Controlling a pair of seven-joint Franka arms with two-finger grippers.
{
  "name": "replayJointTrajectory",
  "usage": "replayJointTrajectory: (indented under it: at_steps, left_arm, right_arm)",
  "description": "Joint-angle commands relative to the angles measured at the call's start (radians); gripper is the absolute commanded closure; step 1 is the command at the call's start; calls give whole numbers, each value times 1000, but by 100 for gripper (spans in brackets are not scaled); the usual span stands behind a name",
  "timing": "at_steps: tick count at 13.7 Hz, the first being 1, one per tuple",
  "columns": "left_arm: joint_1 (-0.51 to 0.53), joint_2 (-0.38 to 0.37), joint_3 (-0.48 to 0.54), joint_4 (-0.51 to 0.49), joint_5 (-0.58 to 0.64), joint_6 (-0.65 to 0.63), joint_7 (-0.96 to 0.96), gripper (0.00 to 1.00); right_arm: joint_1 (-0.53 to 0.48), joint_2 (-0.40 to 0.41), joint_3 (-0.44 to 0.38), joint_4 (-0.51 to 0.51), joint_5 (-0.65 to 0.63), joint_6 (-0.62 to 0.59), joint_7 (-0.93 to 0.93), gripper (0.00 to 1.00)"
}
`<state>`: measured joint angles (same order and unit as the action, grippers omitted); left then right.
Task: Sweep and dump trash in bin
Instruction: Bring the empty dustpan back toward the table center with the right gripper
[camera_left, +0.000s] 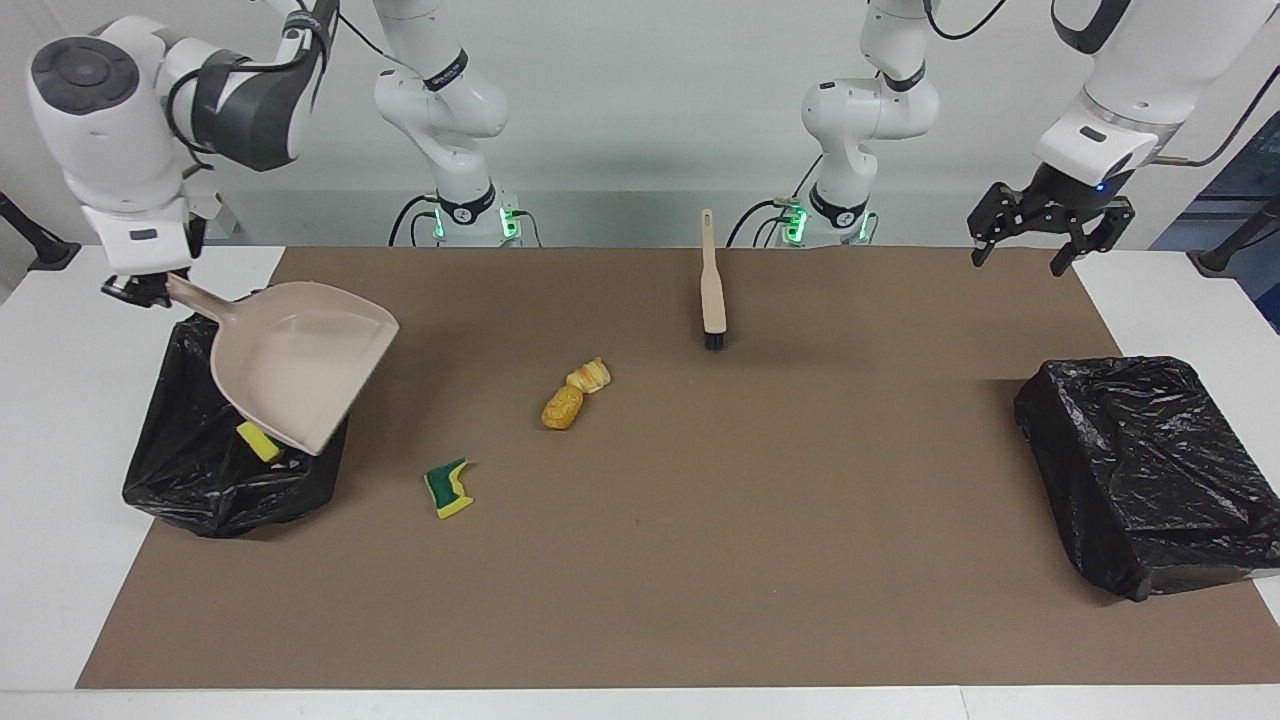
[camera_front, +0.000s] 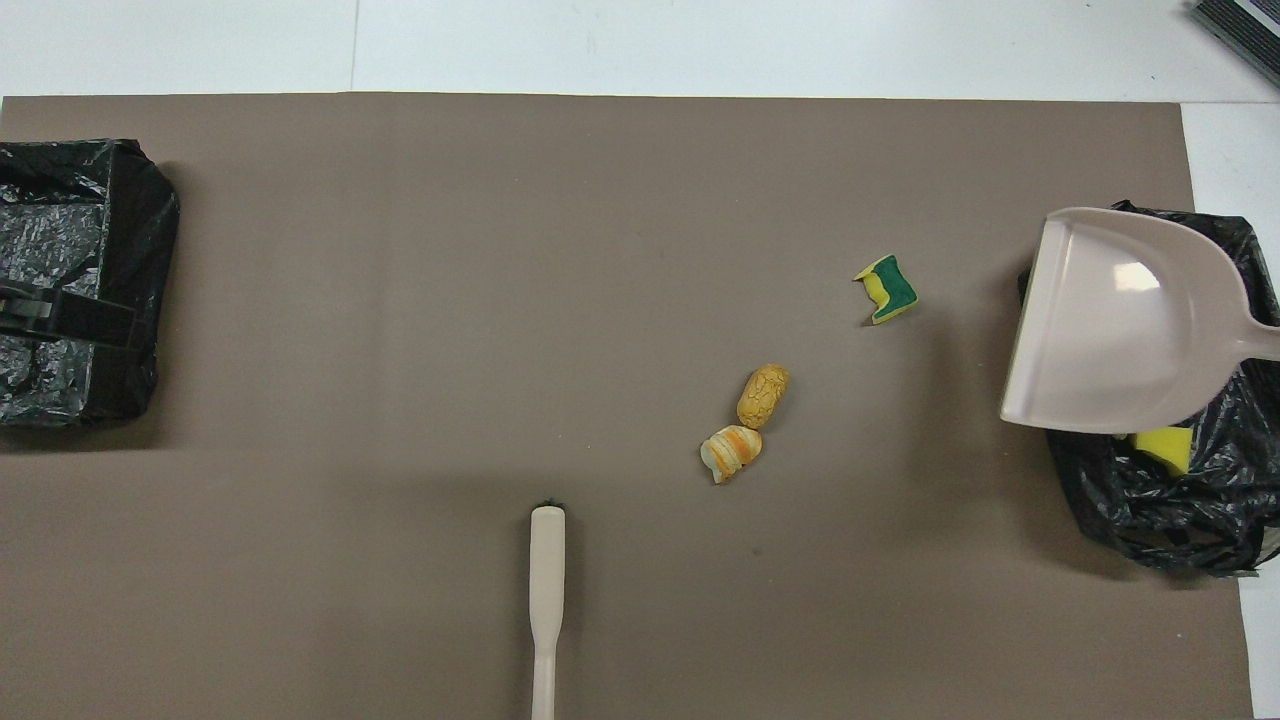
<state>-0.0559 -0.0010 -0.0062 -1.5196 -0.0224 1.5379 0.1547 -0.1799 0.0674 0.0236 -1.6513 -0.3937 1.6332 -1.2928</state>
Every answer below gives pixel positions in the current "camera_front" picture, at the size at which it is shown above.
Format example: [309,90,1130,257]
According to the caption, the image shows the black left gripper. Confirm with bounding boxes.
[0,283,138,348]

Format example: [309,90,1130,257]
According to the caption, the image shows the beige hand brush black bristles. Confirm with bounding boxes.
[529,497,568,720]

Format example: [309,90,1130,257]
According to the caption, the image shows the striped orange toy croissant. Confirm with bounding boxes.
[699,425,764,486]

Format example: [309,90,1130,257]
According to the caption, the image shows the brown cracked toy bread roll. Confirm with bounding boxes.
[737,363,791,431]

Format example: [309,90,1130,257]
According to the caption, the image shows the wavy green yellow sponge piece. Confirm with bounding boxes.
[853,254,918,326]

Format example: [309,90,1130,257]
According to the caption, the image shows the beige plastic dustpan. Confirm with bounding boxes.
[1000,207,1280,435]

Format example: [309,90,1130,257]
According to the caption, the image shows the plain yellow sponge piece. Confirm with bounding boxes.
[1130,427,1196,478]

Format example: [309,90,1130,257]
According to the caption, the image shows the black bag lined bin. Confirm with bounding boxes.
[1017,200,1280,579]
[0,138,182,429]

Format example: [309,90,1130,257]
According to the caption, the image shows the brown paper table mat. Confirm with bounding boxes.
[0,93,1254,720]

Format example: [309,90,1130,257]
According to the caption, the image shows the grey ribbed device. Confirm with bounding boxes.
[1190,0,1280,89]

